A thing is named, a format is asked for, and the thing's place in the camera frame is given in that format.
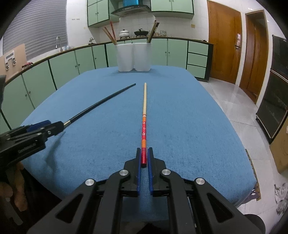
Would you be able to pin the green wall cabinet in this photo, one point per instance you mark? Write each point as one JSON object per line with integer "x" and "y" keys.
{"x": 171, "y": 5}
{"x": 99, "y": 12}

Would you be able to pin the cardboard sheet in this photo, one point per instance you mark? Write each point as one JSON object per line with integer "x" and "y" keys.
{"x": 20, "y": 54}

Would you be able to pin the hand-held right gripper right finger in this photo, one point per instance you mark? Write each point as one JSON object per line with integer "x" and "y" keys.
{"x": 150, "y": 177}

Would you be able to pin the small plastic bottles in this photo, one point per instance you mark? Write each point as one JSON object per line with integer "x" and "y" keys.
{"x": 68, "y": 48}

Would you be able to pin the grey window blind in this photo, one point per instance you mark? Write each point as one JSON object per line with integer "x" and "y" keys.
{"x": 38, "y": 27}

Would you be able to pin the black glass-front cabinet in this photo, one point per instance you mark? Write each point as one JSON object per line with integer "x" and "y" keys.
{"x": 274, "y": 94}

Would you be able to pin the closed wooden door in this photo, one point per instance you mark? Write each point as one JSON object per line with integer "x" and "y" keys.
{"x": 222, "y": 45}

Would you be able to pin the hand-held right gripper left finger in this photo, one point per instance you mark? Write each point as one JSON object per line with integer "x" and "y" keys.
{"x": 139, "y": 177}

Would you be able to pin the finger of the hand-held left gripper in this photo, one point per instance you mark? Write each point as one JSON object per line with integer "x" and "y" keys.
{"x": 38, "y": 124}
{"x": 56, "y": 128}

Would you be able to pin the black chopstick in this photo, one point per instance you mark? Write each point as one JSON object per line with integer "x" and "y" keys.
{"x": 101, "y": 101}

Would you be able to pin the person's left hand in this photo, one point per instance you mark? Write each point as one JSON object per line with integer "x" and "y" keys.
{"x": 19, "y": 193}

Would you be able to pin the wooden door frame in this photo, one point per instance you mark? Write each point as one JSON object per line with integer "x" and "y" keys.
{"x": 249, "y": 56}

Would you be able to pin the black wok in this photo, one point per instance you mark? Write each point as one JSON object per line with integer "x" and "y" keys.
{"x": 141, "y": 33}

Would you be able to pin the chrome faucet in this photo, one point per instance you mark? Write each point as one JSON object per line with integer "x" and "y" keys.
{"x": 59, "y": 43}

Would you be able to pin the stack of glass dishes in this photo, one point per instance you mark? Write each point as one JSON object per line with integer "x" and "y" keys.
{"x": 163, "y": 33}

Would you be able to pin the person's dark clothing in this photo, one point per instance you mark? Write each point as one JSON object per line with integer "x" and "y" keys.
{"x": 40, "y": 195}

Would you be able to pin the green base cabinet with sink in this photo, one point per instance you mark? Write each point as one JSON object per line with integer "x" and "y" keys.
{"x": 65, "y": 65}

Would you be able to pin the range hood with blue wrap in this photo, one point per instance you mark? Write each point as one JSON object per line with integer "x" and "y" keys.
{"x": 130, "y": 10}

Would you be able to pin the pink cloth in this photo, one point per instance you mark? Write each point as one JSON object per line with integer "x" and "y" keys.
{"x": 27, "y": 64}

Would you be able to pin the cardboard box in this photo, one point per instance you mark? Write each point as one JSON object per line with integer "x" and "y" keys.
{"x": 281, "y": 153}

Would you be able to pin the white cooking pot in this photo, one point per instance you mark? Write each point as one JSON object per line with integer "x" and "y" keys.
{"x": 124, "y": 33}

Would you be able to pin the green base cabinet with drawers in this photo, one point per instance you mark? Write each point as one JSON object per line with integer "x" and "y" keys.
{"x": 175, "y": 51}

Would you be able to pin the blue tablecloth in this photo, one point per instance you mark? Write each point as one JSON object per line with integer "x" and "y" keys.
{"x": 180, "y": 135}

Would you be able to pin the gas stove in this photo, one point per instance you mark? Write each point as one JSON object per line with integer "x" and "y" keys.
{"x": 132, "y": 37}

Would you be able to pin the white plastic device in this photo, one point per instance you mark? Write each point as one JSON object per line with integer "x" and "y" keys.
{"x": 10, "y": 59}

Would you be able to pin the white two-compartment utensil holder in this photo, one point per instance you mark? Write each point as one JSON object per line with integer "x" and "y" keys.
{"x": 132, "y": 58}

